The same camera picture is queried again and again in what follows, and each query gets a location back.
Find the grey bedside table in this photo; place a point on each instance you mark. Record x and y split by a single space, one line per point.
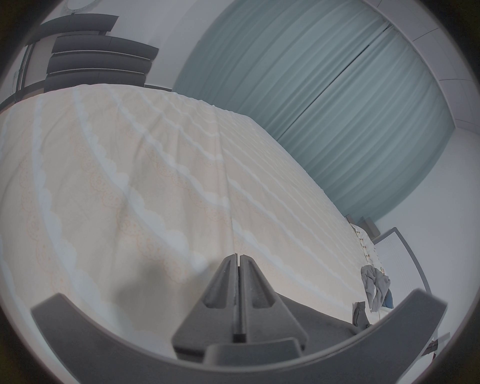
362 225

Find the pile of clothes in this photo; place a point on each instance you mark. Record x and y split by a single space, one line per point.
377 288

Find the blue-green curtain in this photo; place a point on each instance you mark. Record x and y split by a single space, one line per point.
375 131
281 56

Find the black chest of drawers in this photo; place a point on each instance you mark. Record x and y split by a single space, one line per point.
101 56

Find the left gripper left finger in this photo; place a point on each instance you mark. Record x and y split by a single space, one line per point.
217 311

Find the bed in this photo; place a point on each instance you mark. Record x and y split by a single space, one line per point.
131 180

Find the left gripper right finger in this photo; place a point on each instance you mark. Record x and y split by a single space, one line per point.
262 311

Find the black trousers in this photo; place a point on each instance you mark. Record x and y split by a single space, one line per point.
318 318

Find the white printed pillow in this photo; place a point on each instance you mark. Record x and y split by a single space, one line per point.
365 247

